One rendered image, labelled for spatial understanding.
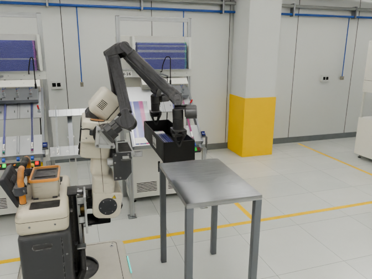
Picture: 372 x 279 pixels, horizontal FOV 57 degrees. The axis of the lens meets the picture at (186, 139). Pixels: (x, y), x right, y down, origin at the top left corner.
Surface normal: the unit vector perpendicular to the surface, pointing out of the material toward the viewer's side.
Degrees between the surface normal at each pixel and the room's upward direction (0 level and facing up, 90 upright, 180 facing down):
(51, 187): 92
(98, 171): 90
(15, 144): 46
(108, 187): 90
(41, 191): 92
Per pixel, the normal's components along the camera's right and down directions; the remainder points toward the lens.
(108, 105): 0.29, 0.25
